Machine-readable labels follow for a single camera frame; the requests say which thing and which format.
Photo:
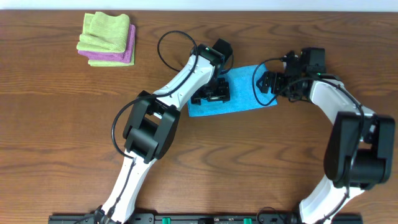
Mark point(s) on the blue microfiber cloth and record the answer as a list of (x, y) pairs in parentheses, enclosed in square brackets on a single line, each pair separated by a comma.
[(241, 95)]

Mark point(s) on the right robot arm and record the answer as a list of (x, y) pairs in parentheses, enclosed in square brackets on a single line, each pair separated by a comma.
[(361, 144)]

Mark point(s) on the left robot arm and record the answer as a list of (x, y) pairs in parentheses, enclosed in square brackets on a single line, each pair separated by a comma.
[(153, 120)]

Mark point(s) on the purple folded cloth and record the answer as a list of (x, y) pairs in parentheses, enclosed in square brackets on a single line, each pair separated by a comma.
[(123, 57)]

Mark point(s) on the bottom green folded cloth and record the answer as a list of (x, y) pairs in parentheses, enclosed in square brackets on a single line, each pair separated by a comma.
[(102, 63)]

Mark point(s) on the green folded cloth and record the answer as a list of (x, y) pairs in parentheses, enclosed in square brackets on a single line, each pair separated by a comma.
[(104, 33), (102, 63)]

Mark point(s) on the top green folded cloth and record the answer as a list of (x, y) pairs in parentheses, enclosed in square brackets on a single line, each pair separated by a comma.
[(104, 33)]

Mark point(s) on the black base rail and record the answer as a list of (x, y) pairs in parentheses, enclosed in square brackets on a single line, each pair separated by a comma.
[(148, 218)]

